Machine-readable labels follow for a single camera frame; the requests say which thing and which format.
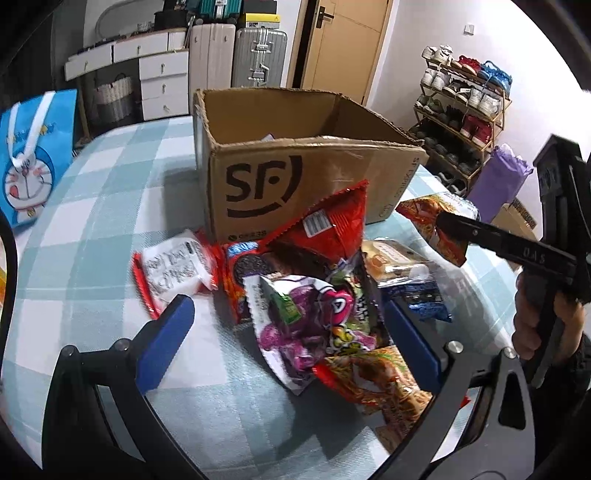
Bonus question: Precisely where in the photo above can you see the wooden door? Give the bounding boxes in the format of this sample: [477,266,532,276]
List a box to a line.
[300,0,393,107]

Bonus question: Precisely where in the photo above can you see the large red chip bag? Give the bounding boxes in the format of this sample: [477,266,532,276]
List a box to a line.
[265,180,370,278]

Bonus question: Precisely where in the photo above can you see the beige cake packet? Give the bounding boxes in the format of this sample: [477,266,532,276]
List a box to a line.
[360,237,435,289]

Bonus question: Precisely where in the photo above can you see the small cardboard box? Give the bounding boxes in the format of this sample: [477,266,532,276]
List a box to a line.
[492,198,541,241]

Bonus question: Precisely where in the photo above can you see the blue cartoon gift bag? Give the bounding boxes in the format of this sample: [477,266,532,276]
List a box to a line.
[0,89,78,229]

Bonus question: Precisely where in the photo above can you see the dark blue snack packet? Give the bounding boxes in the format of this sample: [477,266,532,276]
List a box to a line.
[383,277,453,324]

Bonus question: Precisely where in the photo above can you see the red cookie packet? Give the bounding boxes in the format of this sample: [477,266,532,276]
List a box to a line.
[222,239,278,326]

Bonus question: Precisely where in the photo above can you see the purple bag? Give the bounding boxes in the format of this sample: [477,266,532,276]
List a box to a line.
[466,144,534,222]

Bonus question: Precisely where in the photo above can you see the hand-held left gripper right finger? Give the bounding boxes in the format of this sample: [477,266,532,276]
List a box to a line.
[383,298,546,480]

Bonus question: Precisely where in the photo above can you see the person's right hand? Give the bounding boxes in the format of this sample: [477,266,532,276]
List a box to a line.
[512,272,589,370]

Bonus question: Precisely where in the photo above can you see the group of shoes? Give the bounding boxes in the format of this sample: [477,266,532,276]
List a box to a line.
[411,44,513,195]

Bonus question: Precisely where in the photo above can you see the silver suitcase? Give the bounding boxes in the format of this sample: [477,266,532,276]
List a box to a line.
[231,27,289,89]

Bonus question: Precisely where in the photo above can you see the brown cardboard box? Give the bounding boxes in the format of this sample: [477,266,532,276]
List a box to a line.
[193,88,430,243]

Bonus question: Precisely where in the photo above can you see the orange noodle snack packet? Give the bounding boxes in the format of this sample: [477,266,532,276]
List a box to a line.
[314,346,437,457]
[396,191,481,267]

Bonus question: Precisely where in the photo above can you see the wooden shoe rack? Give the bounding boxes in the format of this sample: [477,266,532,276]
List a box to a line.
[409,44,513,197]

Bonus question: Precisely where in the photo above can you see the white drawer cabinet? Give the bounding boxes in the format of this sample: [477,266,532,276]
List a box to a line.
[64,30,191,123]

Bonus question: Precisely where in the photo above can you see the white and red snack packet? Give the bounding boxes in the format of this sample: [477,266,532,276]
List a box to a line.
[133,228,220,319]

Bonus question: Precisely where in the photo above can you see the green cases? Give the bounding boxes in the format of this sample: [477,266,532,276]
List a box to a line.
[185,0,245,21]

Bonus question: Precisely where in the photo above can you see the wicker basket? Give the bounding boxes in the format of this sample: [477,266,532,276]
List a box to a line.
[92,74,134,123]

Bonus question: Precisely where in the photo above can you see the beige suitcase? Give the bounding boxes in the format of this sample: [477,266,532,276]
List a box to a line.
[189,23,236,116]

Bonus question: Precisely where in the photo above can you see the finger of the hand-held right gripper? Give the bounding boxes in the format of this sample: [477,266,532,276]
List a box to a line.
[436,210,546,268]

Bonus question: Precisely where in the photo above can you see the checked blue white tablecloth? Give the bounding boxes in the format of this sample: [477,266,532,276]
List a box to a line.
[0,115,591,472]

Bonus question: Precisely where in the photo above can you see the yellow and black box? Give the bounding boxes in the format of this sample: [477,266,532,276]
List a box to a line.
[238,13,281,29]

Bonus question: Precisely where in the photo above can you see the purple snack packet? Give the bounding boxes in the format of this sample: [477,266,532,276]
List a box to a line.
[244,273,356,398]

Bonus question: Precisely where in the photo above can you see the green colourful snack packet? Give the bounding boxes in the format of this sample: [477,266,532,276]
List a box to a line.
[323,258,393,356]

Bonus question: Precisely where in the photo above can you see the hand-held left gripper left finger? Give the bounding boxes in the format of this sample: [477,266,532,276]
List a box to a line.
[46,294,208,480]

